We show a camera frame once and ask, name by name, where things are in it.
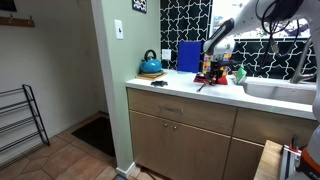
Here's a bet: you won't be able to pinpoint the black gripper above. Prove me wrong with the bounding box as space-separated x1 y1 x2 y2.
209 58 239 84

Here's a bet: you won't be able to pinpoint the orange white robot base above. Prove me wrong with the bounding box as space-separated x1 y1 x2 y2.
286 125 320 180

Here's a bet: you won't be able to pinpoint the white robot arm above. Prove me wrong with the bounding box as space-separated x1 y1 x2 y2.
203 0 320 62

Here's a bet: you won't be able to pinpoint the red towel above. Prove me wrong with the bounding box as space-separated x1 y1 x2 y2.
194 73 228 85

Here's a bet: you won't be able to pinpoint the colourful patterned box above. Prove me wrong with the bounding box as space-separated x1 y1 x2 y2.
202 53 231 77

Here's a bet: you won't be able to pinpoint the green white sponge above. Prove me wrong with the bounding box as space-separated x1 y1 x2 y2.
235 66 247 84

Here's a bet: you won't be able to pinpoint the blue cutting board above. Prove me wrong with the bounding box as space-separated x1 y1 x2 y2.
177 41 202 73

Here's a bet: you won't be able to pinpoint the dark small object on counter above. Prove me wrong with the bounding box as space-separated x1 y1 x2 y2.
151 80 168 87

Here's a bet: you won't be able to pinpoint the blue tea kettle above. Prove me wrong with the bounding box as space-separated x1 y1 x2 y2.
139 49 162 74

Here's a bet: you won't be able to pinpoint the wooden trivet board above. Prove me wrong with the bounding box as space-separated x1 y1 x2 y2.
135 72 167 81

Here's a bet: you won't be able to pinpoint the wooden base cabinet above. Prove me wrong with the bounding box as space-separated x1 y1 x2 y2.
127 88 318 180

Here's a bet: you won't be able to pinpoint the steel kitchen faucet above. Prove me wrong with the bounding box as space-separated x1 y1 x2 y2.
290 37 317 84

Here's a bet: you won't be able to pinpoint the steel sink basin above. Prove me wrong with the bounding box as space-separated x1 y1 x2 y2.
243 82 316 105

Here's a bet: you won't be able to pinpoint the wooden butcher block cart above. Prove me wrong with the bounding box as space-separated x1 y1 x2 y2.
254 140 282 180

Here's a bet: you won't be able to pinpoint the dark patterned floor rug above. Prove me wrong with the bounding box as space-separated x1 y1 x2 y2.
72 117 115 157

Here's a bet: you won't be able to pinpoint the black metal shoe rack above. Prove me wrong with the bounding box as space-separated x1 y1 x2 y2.
0 84 50 153

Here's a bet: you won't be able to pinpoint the white wall outlet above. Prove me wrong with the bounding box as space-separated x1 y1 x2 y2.
162 49 171 60

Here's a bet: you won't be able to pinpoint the silver drawer handle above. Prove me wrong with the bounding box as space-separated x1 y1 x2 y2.
158 106 184 114

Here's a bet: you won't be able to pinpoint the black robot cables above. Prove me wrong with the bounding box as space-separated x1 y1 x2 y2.
254 0 306 68

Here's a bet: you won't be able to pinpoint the patterned wall tile picture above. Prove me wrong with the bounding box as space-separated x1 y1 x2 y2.
132 0 147 14

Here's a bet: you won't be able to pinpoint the white light switch plate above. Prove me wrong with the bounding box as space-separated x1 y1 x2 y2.
114 19 124 40

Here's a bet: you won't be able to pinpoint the wooden coat hook rail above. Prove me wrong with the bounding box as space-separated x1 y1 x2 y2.
0 15 35 28

